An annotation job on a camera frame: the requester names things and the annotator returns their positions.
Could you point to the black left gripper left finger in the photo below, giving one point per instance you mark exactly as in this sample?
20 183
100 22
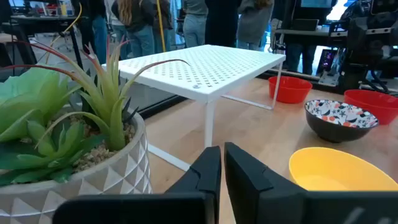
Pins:
199 186

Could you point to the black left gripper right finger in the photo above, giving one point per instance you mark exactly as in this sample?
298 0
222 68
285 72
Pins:
248 186

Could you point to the yellow plastic bowl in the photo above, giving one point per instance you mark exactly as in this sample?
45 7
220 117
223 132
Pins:
335 171

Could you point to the red plastic bowl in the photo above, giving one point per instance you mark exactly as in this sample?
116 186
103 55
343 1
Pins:
289 90
376 105

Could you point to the black bowl floral interior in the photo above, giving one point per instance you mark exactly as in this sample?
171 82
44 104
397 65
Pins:
339 124

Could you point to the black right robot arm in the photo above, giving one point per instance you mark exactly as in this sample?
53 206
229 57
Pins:
360 40

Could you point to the grey triangle-pattern plant pot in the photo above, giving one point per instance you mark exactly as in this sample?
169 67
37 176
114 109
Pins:
124 174

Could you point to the white perforated metal shelf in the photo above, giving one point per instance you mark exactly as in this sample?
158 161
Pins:
211 68

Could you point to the person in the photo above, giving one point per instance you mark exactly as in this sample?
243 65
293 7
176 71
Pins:
140 31
93 31
253 25
298 56
222 25
194 28

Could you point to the computer case with lit fans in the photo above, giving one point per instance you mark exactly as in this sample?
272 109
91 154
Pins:
326 62

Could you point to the grey desk with laptop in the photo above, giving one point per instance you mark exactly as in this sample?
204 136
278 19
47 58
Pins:
304 32

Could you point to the green artificial succulent plant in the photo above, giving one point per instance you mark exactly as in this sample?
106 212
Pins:
37 93

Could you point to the black work table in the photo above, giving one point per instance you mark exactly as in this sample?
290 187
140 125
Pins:
37 23

